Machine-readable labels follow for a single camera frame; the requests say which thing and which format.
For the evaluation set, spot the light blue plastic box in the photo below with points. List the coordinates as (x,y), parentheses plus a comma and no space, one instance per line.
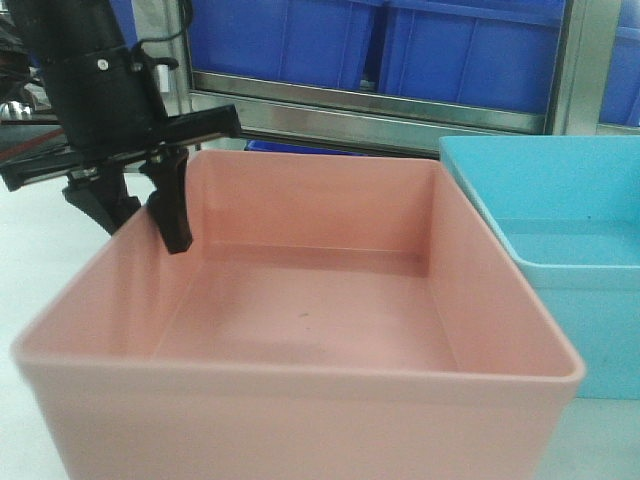
(566,208)

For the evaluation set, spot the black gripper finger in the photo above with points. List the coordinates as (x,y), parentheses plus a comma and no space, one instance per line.
(167,204)
(104,197)

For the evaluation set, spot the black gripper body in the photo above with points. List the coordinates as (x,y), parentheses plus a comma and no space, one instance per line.
(111,111)

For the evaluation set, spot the pink plastic box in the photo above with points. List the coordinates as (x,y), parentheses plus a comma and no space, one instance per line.
(335,318)

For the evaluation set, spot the stainless steel shelf rack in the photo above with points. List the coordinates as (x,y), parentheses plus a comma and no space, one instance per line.
(388,125)

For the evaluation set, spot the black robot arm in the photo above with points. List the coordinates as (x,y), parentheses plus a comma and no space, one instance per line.
(54,30)

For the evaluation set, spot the lower blue storage bin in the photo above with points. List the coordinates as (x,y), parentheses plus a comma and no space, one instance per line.
(266,146)

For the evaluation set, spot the large blue storage bin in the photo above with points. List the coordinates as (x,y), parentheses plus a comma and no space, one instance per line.
(317,43)

